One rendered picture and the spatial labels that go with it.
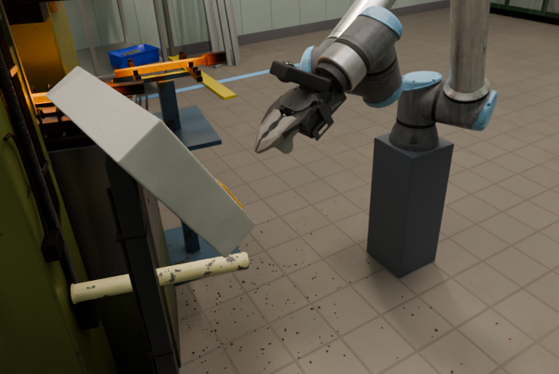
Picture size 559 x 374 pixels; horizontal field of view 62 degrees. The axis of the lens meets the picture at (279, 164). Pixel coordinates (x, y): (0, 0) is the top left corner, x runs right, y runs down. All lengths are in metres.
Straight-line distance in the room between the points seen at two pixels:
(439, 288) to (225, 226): 1.48
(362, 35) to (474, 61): 0.76
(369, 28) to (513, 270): 1.62
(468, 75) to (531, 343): 1.02
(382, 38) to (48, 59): 1.07
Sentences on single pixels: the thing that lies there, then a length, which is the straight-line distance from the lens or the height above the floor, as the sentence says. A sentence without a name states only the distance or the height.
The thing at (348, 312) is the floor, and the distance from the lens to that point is 1.97.
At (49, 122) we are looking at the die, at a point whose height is 0.98.
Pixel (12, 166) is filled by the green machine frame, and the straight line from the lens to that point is 1.04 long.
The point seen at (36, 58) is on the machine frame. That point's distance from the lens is 1.64.
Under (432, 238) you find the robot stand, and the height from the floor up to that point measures 0.15.
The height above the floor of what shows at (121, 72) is 0.92.
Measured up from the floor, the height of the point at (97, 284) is 0.64.
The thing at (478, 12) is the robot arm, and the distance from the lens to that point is 1.52.
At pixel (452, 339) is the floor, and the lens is 1.96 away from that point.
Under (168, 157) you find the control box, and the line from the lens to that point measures 0.66.
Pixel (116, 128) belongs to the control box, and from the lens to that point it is 0.68.
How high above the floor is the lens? 1.44
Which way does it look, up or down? 29 degrees down
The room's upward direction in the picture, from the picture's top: 3 degrees counter-clockwise
